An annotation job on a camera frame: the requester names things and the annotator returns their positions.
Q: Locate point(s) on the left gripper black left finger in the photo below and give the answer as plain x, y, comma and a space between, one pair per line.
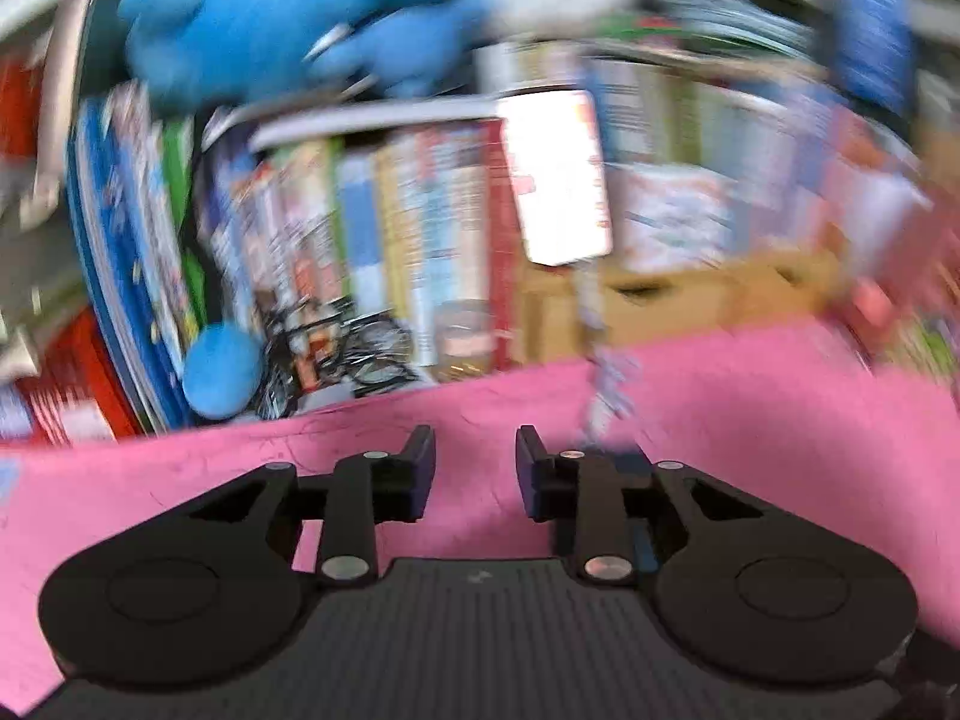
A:
364, 491

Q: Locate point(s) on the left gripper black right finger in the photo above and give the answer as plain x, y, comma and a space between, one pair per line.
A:
581, 495

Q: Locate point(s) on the miniature bicycle model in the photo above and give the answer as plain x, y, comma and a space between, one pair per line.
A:
310, 346

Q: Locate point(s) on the wooden drawer organizer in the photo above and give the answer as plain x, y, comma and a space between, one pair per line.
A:
775, 287

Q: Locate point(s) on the pink lidded cup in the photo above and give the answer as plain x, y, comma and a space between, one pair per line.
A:
463, 334

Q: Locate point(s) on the blue ball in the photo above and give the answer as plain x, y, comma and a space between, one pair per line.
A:
222, 371

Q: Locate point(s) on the pink patterned table cloth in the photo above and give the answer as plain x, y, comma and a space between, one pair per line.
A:
786, 413

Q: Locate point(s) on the row of colourful books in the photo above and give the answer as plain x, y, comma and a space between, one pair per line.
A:
408, 204

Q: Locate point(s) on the white patterned box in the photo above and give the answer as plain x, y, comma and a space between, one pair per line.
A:
668, 217

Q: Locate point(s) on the red plastic crate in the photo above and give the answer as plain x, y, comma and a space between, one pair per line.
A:
72, 396

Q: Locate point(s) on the smartphone with lit screen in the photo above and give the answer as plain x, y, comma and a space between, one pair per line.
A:
557, 175

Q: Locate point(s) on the pink toy house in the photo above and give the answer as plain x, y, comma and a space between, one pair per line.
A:
906, 313

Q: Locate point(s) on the stack of papers and books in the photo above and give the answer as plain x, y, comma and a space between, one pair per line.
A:
42, 283

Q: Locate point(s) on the left row of books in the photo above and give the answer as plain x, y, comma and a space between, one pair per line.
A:
121, 272

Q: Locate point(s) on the blue plush toy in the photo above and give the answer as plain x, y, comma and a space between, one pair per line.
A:
197, 53

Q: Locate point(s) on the blue poster box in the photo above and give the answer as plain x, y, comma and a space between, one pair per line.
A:
874, 55

